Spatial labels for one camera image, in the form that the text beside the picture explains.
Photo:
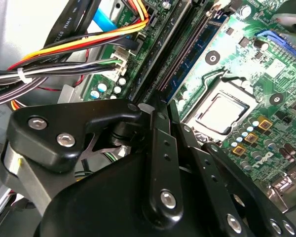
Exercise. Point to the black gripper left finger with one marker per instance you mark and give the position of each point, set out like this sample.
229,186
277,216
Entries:
51,118

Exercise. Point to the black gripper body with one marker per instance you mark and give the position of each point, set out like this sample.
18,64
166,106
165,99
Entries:
101,205

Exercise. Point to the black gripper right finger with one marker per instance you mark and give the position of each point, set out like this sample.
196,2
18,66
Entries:
209,170

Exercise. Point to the dark blue RAM stick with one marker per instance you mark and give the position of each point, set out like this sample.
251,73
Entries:
199,56

